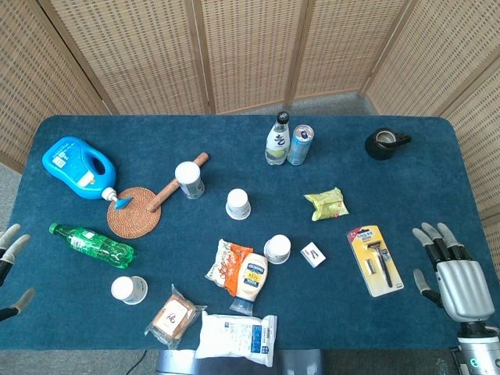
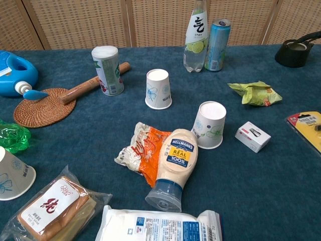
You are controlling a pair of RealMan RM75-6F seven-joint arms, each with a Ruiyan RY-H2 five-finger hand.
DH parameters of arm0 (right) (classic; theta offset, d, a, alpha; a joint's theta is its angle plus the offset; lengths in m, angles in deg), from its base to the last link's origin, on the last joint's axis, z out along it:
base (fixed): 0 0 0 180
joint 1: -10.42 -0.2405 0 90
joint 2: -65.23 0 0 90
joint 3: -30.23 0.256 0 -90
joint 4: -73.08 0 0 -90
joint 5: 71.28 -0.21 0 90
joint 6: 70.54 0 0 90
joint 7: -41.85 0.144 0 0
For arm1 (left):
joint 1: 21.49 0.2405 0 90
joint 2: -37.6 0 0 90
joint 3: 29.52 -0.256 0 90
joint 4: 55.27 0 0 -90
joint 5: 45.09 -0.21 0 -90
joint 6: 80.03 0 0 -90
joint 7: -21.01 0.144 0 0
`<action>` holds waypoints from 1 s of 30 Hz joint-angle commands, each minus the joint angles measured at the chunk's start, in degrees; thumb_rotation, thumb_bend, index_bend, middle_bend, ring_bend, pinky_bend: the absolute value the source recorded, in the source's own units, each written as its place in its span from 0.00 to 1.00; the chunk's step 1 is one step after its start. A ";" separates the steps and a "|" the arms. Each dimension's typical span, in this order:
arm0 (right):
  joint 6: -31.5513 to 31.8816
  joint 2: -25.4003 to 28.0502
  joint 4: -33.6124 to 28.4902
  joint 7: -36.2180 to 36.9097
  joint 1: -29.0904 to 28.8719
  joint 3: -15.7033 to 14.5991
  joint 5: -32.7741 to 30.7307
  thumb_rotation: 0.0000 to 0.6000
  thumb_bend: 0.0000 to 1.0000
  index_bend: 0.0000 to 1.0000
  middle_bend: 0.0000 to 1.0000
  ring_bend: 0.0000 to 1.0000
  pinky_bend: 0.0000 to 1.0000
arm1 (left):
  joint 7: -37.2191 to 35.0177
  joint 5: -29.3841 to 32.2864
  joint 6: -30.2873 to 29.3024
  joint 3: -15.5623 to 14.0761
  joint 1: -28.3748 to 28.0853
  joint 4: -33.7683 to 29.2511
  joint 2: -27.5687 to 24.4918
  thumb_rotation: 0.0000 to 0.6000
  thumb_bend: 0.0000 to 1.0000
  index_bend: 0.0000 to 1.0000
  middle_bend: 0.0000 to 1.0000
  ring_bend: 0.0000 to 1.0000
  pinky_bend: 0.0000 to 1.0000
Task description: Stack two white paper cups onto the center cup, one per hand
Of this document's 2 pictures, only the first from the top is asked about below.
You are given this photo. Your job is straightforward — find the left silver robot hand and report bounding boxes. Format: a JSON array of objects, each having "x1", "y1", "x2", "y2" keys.
[{"x1": 0, "y1": 223, "x2": 37, "y2": 322}]

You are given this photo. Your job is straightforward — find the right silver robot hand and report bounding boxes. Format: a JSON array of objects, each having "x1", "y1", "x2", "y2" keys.
[{"x1": 412, "y1": 221, "x2": 496, "y2": 323}]

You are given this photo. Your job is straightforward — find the white paper cup blue flower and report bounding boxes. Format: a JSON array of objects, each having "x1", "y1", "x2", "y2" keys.
[
  {"x1": 110, "y1": 275, "x2": 149, "y2": 305},
  {"x1": 225, "y1": 188, "x2": 252, "y2": 220}
]

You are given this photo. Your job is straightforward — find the white paper cup green flower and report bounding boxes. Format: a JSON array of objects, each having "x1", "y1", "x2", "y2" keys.
[{"x1": 263, "y1": 234, "x2": 292, "y2": 266}]

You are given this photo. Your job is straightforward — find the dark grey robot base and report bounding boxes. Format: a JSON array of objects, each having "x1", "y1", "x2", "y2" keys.
[{"x1": 155, "y1": 348, "x2": 325, "y2": 375}]

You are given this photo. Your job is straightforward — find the green plastic soda bottle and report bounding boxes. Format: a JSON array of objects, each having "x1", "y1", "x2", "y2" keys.
[{"x1": 48, "y1": 222, "x2": 136, "y2": 270}]

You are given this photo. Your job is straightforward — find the yellow razor blister pack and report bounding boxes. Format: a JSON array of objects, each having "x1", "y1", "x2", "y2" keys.
[{"x1": 346, "y1": 224, "x2": 405, "y2": 298}]

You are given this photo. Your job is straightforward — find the blue detergent pump bottle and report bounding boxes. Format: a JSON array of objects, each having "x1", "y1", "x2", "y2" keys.
[{"x1": 41, "y1": 136, "x2": 134, "y2": 210}]

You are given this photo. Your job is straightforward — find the round woven rattan coaster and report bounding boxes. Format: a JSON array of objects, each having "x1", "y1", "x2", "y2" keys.
[{"x1": 106, "y1": 186, "x2": 163, "y2": 239}]

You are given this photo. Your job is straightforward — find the small white cardboard box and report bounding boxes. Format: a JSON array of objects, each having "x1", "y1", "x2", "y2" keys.
[{"x1": 299, "y1": 241, "x2": 327, "y2": 269}]

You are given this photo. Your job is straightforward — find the green snack packet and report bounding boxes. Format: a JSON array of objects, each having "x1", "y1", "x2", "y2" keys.
[{"x1": 303, "y1": 187, "x2": 350, "y2": 223}]

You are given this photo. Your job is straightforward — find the black tape roll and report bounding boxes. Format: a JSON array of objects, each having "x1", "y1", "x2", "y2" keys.
[{"x1": 364, "y1": 127, "x2": 413, "y2": 161}]

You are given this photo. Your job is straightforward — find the wooden rolling stick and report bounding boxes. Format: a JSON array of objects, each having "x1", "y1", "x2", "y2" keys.
[{"x1": 148, "y1": 152, "x2": 210, "y2": 213}]

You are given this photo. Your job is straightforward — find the bread in clear wrapper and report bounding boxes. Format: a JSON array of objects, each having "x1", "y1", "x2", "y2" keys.
[{"x1": 144, "y1": 284, "x2": 208, "y2": 351}]

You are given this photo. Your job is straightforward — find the white canister green label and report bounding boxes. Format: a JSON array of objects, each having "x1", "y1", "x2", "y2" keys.
[{"x1": 174, "y1": 161, "x2": 205, "y2": 201}]

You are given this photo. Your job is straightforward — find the Hellmann's mayonnaise squeeze bottle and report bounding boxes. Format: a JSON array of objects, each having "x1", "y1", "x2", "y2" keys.
[{"x1": 228, "y1": 252, "x2": 270, "y2": 316}]

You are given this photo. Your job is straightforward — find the light blue drink can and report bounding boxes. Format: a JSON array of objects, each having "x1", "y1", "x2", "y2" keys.
[{"x1": 287, "y1": 124, "x2": 315, "y2": 166}]

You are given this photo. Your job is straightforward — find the orange white snack bag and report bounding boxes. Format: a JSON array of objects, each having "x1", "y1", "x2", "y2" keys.
[{"x1": 205, "y1": 238, "x2": 255, "y2": 298}]

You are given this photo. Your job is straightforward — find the clear lime soda bottle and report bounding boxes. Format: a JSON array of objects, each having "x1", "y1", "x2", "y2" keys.
[{"x1": 264, "y1": 111, "x2": 292, "y2": 166}]

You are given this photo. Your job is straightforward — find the white blue powder bag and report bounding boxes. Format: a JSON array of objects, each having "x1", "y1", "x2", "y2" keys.
[{"x1": 194, "y1": 311, "x2": 278, "y2": 368}]

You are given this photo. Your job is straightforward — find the woven bamboo folding screen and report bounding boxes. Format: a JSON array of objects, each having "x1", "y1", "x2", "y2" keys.
[{"x1": 0, "y1": 0, "x2": 500, "y2": 259}]

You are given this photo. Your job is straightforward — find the thin black floor cable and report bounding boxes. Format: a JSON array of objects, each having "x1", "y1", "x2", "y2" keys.
[{"x1": 127, "y1": 349, "x2": 148, "y2": 375}]

